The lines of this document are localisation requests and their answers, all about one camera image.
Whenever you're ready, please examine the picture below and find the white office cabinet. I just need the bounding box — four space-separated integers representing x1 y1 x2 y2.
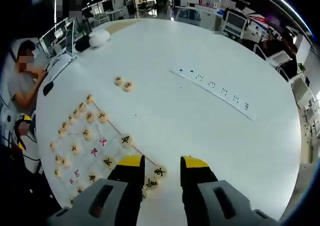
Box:
291 77 314 110

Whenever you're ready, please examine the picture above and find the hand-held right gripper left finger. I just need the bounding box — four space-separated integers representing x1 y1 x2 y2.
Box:
45 154 146 226

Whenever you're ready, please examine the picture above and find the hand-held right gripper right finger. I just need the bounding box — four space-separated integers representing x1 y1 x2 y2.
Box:
179 155 281 226

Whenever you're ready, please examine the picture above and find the black computer mouse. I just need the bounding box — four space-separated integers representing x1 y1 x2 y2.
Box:
42 80 55 97

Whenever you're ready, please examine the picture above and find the white round pot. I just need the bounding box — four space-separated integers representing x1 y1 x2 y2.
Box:
88 28 111 48

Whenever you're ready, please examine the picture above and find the curved ceiling light strip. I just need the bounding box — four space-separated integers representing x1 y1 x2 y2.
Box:
257 0 320 43

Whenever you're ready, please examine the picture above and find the black round pouch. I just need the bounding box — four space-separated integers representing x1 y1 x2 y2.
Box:
74 37 91 53

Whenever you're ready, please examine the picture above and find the white mesh office chair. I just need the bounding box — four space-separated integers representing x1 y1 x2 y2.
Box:
222 10 249 40

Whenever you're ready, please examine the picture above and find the white laptop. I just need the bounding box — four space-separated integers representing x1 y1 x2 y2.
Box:
42 18 78 87

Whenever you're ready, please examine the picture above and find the white red-lined chessboard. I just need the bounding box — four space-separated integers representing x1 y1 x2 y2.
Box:
49 99 158 205

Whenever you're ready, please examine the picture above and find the group of wooden chess pieces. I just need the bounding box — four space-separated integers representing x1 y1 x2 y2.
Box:
49 75 168 205

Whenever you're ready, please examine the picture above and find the purple wall screen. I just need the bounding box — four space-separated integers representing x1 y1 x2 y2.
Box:
265 14 281 27

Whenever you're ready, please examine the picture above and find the white chair frame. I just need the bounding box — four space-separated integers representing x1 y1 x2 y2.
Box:
23 130 42 175

